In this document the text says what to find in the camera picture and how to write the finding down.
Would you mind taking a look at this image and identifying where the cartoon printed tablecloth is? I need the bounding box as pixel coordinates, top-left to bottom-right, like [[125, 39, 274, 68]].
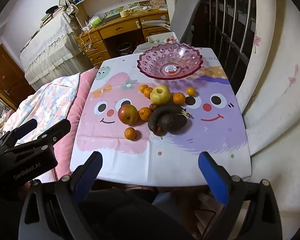
[[69, 47, 252, 187]]

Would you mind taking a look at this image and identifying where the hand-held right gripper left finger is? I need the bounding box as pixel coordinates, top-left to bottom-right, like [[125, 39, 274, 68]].
[[19, 151, 103, 240]]

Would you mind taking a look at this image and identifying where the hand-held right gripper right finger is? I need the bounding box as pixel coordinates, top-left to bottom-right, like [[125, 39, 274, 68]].
[[198, 151, 283, 240]]

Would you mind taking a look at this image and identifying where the dark avocado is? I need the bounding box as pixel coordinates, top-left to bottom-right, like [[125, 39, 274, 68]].
[[157, 114, 188, 132]]

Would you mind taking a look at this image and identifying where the grey office chair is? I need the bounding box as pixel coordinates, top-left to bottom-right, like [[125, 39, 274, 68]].
[[141, 0, 205, 53]]

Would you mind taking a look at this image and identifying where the yellow apple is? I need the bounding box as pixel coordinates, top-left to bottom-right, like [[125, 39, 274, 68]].
[[150, 85, 171, 105]]

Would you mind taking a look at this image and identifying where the overripe dark banana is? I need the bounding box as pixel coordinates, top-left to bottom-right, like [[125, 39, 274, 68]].
[[147, 106, 193, 132]]

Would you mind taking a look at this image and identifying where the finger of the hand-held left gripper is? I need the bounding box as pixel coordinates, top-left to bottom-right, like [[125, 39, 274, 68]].
[[4, 119, 72, 155], [0, 119, 38, 148]]

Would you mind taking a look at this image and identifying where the wooden desk with bookshelf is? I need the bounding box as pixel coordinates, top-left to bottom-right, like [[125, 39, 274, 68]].
[[57, 0, 172, 68]]

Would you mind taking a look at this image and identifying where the white floral curtain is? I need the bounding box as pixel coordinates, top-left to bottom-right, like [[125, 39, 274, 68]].
[[236, 0, 300, 240]]

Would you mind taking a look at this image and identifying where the metal window grille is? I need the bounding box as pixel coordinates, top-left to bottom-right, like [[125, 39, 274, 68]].
[[192, 0, 257, 93]]

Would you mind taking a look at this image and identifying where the lace cloth covered cabinet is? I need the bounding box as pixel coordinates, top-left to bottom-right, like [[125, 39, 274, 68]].
[[19, 11, 90, 85]]

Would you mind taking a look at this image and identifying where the person's dark clothing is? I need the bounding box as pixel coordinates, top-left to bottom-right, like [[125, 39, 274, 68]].
[[85, 187, 195, 240]]

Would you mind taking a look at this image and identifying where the brown wooden door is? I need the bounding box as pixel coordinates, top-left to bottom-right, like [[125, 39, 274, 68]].
[[0, 44, 37, 110]]

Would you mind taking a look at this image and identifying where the red apple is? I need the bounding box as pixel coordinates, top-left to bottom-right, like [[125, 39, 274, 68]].
[[118, 104, 138, 125]]

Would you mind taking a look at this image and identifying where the pink plastic bowl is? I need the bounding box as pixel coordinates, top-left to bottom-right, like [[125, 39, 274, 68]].
[[136, 42, 204, 80]]

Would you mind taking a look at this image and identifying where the green tissue pack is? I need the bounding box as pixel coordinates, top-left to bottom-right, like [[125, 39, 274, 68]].
[[86, 15, 102, 28]]

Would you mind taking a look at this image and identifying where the pink blanket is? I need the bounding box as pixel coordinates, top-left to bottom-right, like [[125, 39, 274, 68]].
[[54, 67, 99, 183]]

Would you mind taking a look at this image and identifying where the black waste bin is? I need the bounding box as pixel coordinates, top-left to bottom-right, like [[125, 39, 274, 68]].
[[117, 42, 133, 57]]

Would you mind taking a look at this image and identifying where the floral quilt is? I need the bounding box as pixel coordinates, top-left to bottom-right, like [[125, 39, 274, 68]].
[[0, 72, 82, 145]]

